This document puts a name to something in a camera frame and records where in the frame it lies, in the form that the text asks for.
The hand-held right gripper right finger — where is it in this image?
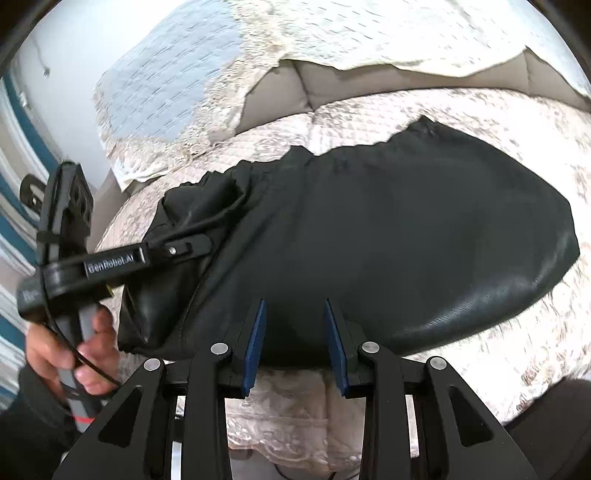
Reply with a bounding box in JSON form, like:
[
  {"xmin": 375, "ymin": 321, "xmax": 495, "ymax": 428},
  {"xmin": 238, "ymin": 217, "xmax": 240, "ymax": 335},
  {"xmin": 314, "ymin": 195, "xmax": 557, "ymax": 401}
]
[{"xmin": 323, "ymin": 299, "xmax": 539, "ymax": 480}]

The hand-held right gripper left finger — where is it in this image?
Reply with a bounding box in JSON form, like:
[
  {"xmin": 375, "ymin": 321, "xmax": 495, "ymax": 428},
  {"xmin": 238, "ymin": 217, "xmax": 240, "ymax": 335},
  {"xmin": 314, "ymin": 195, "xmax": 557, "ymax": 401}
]
[{"xmin": 53, "ymin": 299, "xmax": 269, "ymax": 480}]

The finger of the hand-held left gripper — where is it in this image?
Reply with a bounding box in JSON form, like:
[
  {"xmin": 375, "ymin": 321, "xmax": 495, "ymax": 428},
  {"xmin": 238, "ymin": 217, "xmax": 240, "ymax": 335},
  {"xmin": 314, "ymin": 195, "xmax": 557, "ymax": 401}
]
[
  {"xmin": 147, "ymin": 233, "xmax": 212, "ymax": 264},
  {"xmin": 159, "ymin": 178, "xmax": 245, "ymax": 243}
]

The black leather jacket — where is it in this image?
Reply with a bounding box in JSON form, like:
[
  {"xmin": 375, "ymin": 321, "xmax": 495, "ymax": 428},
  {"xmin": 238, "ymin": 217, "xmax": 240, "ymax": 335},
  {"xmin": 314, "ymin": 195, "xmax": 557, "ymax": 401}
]
[{"xmin": 117, "ymin": 115, "xmax": 581, "ymax": 370}]

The person's left forearm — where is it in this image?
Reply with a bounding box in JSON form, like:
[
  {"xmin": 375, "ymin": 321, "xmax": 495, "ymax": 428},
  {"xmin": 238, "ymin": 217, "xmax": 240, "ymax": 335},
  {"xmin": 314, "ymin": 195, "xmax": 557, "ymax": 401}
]
[{"xmin": 0, "ymin": 364, "xmax": 88, "ymax": 480}]

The person's left hand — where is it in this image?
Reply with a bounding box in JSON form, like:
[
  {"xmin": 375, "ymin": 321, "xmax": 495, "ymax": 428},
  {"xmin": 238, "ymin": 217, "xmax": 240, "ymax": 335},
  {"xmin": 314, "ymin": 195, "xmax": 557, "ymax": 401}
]
[{"xmin": 25, "ymin": 307, "xmax": 123, "ymax": 403}]

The blue and white striped panel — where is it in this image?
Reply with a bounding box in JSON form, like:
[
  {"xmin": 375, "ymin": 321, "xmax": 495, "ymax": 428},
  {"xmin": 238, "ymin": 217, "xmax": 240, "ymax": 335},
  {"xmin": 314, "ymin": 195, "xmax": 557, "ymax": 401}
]
[{"xmin": 0, "ymin": 78, "xmax": 63, "ymax": 407}]

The grey sofa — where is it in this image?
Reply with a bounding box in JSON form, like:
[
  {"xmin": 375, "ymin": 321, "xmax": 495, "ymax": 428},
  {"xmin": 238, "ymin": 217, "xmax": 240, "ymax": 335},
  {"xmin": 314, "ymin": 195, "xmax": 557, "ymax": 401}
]
[{"xmin": 233, "ymin": 48, "xmax": 591, "ymax": 139}]

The blue-grey lace-trimmed backrest cover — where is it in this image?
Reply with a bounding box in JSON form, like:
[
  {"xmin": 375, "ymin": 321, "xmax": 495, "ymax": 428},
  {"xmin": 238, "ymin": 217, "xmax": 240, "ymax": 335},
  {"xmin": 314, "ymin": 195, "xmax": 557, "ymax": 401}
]
[{"xmin": 95, "ymin": 14, "xmax": 287, "ymax": 192}]

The beige floral quilted sofa cover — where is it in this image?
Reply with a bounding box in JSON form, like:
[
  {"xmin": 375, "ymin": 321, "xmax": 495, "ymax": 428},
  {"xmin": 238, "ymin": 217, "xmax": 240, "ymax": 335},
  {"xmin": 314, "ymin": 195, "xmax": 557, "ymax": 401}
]
[{"xmin": 95, "ymin": 85, "xmax": 591, "ymax": 472}]

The person's dark trouser leg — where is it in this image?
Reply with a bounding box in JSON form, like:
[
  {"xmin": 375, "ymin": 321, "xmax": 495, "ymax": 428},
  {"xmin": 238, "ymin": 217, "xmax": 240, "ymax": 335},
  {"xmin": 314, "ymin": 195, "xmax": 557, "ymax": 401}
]
[{"xmin": 503, "ymin": 378, "xmax": 591, "ymax": 480}]

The white lace backrest cover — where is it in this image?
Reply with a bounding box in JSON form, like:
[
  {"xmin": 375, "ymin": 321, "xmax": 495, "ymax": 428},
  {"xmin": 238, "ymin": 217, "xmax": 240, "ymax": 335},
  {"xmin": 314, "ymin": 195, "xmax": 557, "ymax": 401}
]
[{"xmin": 217, "ymin": 0, "xmax": 591, "ymax": 100}]

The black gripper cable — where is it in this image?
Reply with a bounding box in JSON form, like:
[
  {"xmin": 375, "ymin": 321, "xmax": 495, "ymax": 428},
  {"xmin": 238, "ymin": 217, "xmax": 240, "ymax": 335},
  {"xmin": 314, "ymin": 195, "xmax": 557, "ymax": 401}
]
[{"xmin": 41, "ymin": 295, "xmax": 123, "ymax": 386}]

